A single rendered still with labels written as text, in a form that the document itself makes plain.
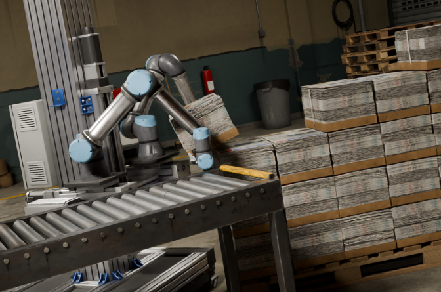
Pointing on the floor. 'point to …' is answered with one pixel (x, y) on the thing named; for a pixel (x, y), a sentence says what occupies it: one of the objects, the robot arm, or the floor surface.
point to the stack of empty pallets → (373, 50)
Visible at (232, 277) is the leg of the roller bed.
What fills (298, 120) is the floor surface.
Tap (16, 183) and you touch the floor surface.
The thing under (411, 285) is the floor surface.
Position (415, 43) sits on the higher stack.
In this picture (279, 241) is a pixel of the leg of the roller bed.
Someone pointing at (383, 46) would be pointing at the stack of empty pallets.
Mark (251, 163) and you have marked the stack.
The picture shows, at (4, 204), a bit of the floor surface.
